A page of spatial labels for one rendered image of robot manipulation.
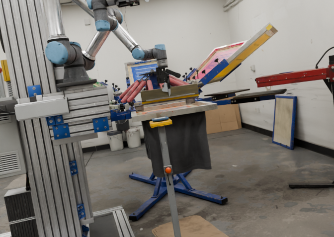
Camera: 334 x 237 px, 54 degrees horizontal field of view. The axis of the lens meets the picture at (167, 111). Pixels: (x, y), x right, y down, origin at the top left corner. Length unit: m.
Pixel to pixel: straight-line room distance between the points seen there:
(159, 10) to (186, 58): 1.13
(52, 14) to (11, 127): 0.71
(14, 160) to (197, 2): 5.76
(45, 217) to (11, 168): 0.38
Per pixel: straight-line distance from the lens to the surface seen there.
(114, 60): 6.94
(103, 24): 1.81
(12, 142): 2.17
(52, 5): 1.94
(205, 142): 2.37
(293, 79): 3.07
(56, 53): 1.87
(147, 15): 7.08
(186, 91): 2.34
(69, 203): 2.27
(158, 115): 2.20
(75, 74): 1.98
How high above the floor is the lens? 1.17
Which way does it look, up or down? 5 degrees down
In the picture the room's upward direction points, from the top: 8 degrees counter-clockwise
